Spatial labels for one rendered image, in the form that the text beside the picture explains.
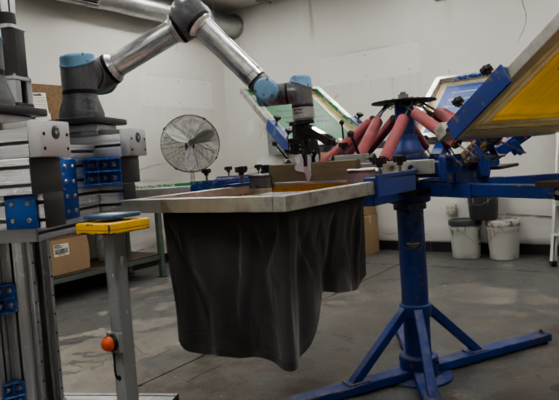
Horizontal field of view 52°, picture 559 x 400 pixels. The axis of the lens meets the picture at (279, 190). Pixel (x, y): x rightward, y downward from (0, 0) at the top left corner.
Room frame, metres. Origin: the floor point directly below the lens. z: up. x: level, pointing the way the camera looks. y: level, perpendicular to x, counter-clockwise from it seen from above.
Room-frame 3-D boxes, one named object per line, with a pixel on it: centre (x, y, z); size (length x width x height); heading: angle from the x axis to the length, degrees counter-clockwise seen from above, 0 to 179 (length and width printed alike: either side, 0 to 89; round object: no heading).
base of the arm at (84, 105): (1.99, 0.66, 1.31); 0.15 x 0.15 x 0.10
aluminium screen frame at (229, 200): (1.84, 0.00, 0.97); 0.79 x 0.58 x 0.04; 145
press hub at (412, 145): (2.71, -0.60, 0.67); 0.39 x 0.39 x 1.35
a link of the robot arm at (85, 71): (2.00, 0.66, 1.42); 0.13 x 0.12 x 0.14; 172
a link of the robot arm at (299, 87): (2.02, -0.10, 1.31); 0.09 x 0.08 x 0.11; 82
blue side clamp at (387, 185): (1.88, -0.36, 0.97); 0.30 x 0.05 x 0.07; 145
